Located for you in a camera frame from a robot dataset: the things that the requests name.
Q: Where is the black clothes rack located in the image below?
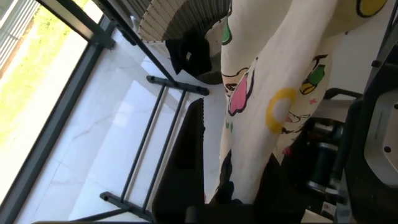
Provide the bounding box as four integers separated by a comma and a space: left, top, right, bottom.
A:
74, 0, 210, 222

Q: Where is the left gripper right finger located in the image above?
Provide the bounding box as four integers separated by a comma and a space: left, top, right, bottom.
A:
253, 154, 307, 223

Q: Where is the cream printed garment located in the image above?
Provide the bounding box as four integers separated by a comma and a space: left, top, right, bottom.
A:
205, 0, 389, 205

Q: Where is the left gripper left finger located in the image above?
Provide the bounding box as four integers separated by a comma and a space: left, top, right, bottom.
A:
152, 98, 206, 223

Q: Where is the white laundry basket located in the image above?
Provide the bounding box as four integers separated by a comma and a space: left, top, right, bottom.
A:
138, 0, 233, 85

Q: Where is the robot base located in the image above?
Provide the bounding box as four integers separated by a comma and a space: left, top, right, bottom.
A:
306, 0, 398, 224

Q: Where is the black garment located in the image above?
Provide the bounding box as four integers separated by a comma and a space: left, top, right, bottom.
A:
165, 30, 213, 78

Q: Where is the window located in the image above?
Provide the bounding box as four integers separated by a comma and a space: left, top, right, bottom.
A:
0, 0, 118, 224

